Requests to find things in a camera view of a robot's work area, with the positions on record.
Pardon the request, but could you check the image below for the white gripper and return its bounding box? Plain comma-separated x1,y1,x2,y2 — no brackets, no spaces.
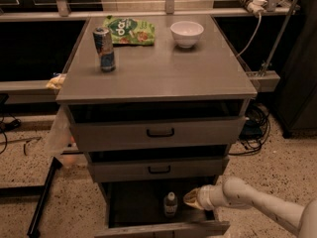
183,184,227,211

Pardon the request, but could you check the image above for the clear plastic bottle white cap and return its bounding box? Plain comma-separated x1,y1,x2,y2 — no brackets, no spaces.
163,191,178,217

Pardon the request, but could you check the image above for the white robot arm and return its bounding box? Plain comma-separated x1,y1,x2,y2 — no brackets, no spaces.
183,177,317,238

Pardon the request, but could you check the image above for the middle grey drawer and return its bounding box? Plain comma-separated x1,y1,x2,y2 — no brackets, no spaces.
87,157,229,182

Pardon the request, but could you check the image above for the grey drawer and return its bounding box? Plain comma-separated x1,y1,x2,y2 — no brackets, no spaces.
70,117,246,152
87,157,229,182
95,178,230,238

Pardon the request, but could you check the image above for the bottom grey drawer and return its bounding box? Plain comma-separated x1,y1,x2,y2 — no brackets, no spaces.
95,178,230,238

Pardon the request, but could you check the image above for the grey drawer cabinet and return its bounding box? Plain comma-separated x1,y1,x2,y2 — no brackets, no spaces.
55,14,259,238

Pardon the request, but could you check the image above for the top grey drawer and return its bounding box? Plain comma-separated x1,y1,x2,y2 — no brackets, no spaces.
70,117,246,152

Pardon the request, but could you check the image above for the clear plastic bag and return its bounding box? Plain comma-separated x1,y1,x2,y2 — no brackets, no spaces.
45,107,78,168

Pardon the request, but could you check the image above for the black metal floor bar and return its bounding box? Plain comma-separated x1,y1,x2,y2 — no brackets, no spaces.
27,158,62,238

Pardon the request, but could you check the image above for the white ceramic bowl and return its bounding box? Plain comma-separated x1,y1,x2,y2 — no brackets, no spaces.
170,21,204,48

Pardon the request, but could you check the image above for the green chip bag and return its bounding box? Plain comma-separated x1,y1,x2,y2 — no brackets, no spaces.
103,16,156,46

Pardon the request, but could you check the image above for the blue energy drink can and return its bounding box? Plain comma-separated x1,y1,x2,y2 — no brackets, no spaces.
93,27,116,72

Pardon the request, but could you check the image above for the white power strip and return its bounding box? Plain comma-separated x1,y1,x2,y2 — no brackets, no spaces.
239,0,266,17

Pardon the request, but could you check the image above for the black cable bundle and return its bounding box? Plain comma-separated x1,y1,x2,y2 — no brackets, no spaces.
228,103,271,157

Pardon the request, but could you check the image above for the white power cable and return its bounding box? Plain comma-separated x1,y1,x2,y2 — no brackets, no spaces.
235,12,264,59

